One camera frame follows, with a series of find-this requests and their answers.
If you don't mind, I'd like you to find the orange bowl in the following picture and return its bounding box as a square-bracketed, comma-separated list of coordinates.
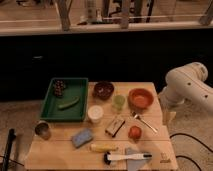
[128, 88, 154, 109]

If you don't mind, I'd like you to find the dark brown bowl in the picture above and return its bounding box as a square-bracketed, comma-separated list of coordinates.
[92, 81, 114, 100]

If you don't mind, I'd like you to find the white handled black brush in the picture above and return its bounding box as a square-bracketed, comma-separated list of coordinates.
[103, 152, 152, 165]

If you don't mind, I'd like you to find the dark grape bunch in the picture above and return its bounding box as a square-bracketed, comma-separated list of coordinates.
[53, 80, 66, 97]

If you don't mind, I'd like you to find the black stand pole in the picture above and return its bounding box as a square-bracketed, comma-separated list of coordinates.
[1, 129, 16, 171]

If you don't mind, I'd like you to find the white paper cup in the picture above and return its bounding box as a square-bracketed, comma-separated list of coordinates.
[88, 105, 103, 123]

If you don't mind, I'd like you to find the green cucumber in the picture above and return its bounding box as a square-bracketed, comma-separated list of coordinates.
[58, 97, 80, 110]

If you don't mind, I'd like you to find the silver fork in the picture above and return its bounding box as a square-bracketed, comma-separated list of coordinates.
[131, 112, 158, 133]

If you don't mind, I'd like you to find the red apple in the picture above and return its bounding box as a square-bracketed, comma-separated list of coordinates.
[128, 126, 142, 140]

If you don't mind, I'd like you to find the metal cup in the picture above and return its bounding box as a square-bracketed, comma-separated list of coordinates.
[35, 122, 51, 140]

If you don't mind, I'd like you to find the green plastic tray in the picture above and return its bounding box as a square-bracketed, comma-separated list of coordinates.
[40, 78, 88, 122]

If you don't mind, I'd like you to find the black cable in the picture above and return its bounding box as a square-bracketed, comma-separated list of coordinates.
[169, 132, 213, 171]

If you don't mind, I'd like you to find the green plastic cup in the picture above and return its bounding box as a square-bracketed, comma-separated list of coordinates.
[113, 95, 125, 110]

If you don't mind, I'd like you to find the blue sponge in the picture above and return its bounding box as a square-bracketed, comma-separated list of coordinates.
[72, 128, 93, 148]

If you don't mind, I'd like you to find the grey cloth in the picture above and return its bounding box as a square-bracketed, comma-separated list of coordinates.
[125, 147, 152, 171]

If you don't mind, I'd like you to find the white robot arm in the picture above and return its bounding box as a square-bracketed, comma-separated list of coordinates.
[158, 62, 213, 125]

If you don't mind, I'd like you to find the yellow banana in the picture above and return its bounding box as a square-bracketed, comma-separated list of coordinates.
[90, 143, 118, 152]

